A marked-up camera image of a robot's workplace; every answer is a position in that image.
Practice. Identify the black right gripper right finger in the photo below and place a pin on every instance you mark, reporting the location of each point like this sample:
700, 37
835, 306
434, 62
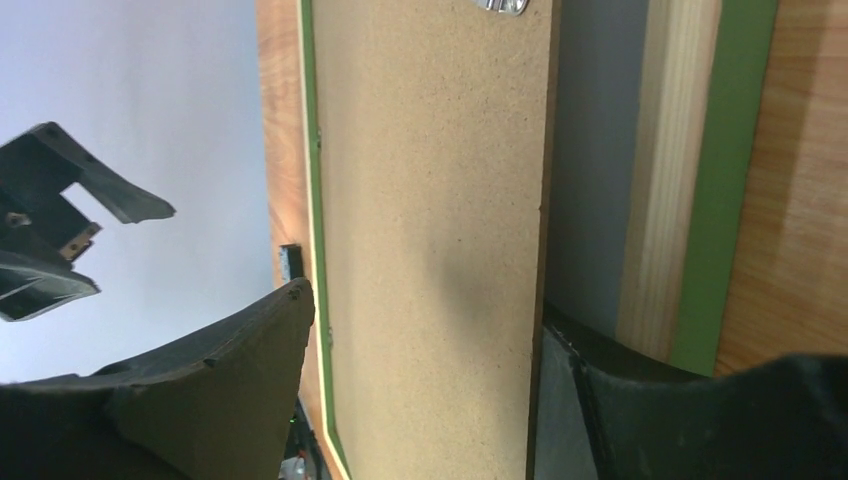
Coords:
608, 412

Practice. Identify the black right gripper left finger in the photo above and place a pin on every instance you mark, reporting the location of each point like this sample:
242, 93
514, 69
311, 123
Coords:
214, 404

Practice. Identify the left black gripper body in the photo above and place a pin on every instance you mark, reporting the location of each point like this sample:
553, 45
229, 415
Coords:
34, 214

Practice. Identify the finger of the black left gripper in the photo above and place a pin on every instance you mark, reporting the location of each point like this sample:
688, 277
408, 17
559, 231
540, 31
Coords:
35, 283
127, 202

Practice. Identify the wooden picture frame green trim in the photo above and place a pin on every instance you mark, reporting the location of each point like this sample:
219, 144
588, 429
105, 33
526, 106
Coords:
676, 74

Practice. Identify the brown cardboard backing board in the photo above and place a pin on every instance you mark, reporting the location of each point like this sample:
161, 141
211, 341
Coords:
434, 120

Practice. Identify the forest photo print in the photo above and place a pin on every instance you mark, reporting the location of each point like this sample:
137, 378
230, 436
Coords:
599, 58

